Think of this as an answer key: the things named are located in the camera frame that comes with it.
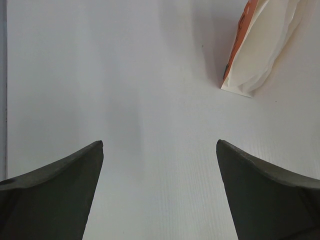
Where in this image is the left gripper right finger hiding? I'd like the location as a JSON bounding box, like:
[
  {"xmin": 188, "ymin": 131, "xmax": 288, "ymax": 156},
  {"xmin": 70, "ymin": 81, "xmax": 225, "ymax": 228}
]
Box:
[{"xmin": 216, "ymin": 139, "xmax": 320, "ymax": 240}]

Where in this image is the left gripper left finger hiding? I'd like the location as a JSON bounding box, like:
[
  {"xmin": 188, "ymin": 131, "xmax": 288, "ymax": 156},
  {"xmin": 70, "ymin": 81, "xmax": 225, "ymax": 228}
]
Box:
[{"xmin": 0, "ymin": 140, "xmax": 103, "ymax": 240}]

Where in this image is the orange coffee filter box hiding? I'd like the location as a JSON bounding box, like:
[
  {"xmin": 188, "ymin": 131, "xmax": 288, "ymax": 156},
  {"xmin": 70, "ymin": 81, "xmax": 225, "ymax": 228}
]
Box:
[{"xmin": 221, "ymin": 0, "xmax": 308, "ymax": 97}]

